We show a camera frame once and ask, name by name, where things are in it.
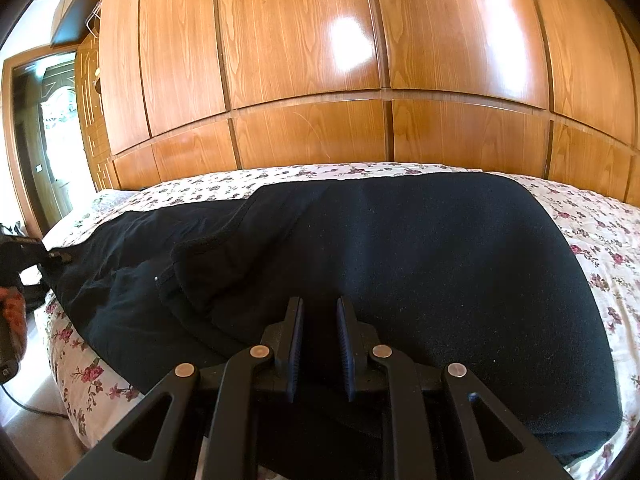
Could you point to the wooden bedroom door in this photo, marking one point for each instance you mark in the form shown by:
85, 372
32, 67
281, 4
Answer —
46, 151

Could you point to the dark navy embroidered pant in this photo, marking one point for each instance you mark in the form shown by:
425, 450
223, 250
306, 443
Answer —
447, 267

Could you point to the glossy wooden wardrobe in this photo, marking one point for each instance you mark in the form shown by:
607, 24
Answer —
168, 89

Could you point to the floral quilted bedspread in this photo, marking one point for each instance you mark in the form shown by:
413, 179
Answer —
602, 232

